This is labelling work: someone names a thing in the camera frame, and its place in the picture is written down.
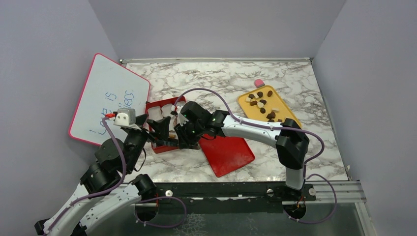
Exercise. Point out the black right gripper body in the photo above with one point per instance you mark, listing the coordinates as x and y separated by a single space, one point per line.
193 130

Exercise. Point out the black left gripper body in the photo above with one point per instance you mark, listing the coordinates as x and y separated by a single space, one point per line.
136 139

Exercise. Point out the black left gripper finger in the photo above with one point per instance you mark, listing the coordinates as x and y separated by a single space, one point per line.
140 121
159 129

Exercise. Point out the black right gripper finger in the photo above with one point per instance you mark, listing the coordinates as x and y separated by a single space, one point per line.
180 132
190 142

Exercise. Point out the red chocolate box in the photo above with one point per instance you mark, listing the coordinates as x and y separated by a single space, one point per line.
154 110

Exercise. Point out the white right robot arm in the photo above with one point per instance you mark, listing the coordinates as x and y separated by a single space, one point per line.
287 138

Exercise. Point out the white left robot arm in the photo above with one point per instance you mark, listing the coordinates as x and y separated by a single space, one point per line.
87 207

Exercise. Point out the red box lid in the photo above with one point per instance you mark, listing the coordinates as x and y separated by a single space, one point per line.
226 154

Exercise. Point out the pink framed whiteboard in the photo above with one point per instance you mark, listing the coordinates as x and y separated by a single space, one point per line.
107 88

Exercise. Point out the yellow plastic tray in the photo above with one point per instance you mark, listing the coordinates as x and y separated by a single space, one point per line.
276 109

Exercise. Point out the pink eraser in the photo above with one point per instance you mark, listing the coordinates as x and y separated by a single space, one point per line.
258 83

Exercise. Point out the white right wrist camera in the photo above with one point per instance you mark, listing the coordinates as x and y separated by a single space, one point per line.
180 119

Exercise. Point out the black metal base rail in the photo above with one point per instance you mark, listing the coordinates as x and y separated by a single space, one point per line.
225 197

